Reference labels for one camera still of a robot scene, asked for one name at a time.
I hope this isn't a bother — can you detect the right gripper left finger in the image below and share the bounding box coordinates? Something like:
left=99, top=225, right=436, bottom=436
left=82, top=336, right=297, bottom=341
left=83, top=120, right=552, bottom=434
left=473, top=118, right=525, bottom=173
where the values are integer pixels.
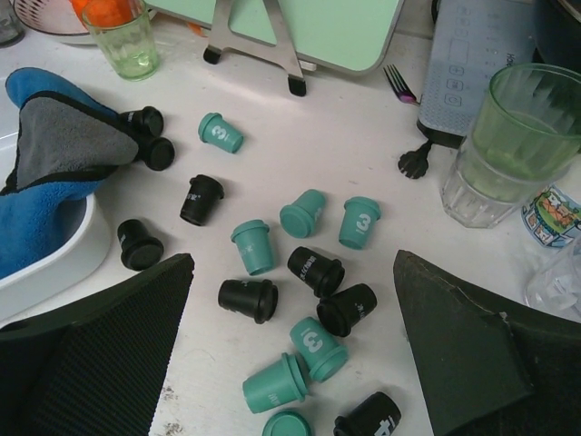
left=1, top=253, right=194, bottom=435

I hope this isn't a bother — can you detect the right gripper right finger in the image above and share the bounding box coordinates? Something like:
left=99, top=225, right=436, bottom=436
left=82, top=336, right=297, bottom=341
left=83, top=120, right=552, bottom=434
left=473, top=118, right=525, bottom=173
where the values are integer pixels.
left=393, top=250, right=580, bottom=435

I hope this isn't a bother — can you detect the white storage basket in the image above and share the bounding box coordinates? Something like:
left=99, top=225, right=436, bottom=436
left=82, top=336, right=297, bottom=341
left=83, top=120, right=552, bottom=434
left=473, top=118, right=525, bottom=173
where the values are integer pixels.
left=0, top=72, right=113, bottom=322

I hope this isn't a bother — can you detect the blue grey cloth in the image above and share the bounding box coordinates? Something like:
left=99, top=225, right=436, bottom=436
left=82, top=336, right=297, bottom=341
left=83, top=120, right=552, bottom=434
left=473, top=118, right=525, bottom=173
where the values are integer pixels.
left=1, top=67, right=139, bottom=277

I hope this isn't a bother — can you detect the black coffee capsule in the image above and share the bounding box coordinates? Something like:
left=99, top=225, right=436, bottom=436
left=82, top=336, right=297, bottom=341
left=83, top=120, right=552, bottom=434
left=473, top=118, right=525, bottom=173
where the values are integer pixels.
left=180, top=174, right=224, bottom=226
left=333, top=391, right=401, bottom=436
left=317, top=283, right=378, bottom=338
left=119, top=106, right=164, bottom=137
left=218, top=280, right=279, bottom=324
left=287, top=246, right=345, bottom=299
left=117, top=219, right=164, bottom=272
left=134, top=135, right=175, bottom=172

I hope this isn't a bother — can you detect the teal coffee capsule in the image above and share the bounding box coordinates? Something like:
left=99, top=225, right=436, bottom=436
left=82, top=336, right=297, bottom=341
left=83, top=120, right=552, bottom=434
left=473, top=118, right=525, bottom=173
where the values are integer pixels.
left=261, top=411, right=314, bottom=436
left=339, top=196, right=381, bottom=250
left=198, top=113, right=244, bottom=154
left=290, top=317, right=349, bottom=382
left=280, top=189, right=327, bottom=239
left=242, top=352, right=309, bottom=414
left=231, top=219, right=275, bottom=276

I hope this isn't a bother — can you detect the clear plastic bottle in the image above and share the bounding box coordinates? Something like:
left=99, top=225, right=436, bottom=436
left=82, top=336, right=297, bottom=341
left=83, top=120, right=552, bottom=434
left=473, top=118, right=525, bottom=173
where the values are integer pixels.
left=524, top=238, right=580, bottom=322

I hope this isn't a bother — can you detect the green glass cup right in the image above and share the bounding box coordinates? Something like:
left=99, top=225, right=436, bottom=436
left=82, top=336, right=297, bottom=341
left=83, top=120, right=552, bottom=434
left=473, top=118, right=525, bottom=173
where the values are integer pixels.
left=440, top=63, right=580, bottom=228

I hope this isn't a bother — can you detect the green glass cup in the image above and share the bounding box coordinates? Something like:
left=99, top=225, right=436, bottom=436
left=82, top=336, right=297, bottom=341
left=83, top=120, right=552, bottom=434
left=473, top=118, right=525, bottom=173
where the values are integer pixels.
left=85, top=1, right=160, bottom=81
left=440, top=63, right=580, bottom=228

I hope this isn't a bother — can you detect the dark fork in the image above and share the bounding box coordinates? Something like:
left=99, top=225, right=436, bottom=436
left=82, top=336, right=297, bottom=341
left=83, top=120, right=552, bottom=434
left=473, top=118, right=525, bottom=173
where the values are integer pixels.
left=383, top=64, right=419, bottom=106

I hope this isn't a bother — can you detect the green glass cup left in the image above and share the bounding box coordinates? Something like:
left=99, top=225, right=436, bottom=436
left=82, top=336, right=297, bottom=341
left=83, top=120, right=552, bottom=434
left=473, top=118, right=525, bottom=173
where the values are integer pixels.
left=85, top=1, right=160, bottom=81

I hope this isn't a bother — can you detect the grey glass cup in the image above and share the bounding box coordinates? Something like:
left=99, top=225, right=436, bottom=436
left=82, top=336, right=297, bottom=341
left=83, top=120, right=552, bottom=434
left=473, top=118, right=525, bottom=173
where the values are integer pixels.
left=0, top=0, right=25, bottom=48

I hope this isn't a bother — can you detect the pink fruit plate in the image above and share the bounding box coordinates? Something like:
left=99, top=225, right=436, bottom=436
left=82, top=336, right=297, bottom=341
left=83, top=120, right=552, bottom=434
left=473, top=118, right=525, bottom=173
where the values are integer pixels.
left=12, top=0, right=158, bottom=45

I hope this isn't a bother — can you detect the black frying pan with lid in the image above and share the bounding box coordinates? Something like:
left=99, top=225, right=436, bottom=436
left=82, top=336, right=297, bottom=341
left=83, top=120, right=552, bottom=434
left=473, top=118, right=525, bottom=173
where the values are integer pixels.
left=533, top=0, right=581, bottom=73

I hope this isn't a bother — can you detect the orange tangerine right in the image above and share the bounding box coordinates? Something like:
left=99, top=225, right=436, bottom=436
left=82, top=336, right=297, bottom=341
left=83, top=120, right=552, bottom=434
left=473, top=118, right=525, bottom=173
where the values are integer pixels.
left=69, top=0, right=133, bottom=27

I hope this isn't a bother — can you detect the green cutting board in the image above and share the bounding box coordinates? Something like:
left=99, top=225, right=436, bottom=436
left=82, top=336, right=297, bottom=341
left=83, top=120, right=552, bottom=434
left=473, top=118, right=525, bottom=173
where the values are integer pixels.
left=145, top=0, right=404, bottom=75

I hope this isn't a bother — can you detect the metal cutting board stand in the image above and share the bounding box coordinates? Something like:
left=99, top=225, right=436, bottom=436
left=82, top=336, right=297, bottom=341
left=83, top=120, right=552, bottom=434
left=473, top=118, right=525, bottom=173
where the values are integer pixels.
left=203, top=0, right=307, bottom=97

